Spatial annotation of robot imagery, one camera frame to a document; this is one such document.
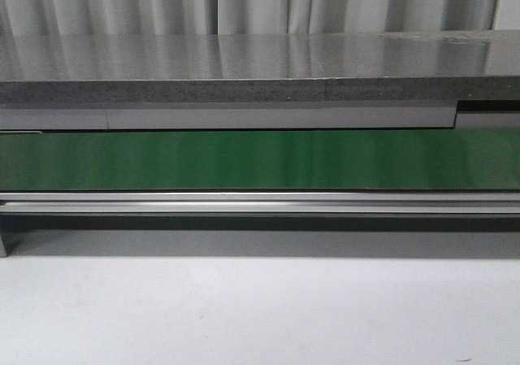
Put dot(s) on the grey conveyor back guard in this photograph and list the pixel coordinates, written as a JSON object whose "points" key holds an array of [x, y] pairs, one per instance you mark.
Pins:
{"points": [[40, 116]]}

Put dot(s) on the green conveyor belt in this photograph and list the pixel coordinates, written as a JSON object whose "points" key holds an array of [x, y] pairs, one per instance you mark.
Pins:
{"points": [[325, 159]]}

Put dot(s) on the grey granite slab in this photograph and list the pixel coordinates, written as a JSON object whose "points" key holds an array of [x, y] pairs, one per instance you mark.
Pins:
{"points": [[456, 65]]}

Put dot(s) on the grey pleated curtain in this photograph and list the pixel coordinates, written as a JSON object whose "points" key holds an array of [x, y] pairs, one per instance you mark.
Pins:
{"points": [[158, 17]]}

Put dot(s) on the aluminium conveyor front rail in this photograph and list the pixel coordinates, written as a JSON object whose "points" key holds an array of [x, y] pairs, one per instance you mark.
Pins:
{"points": [[260, 203]]}

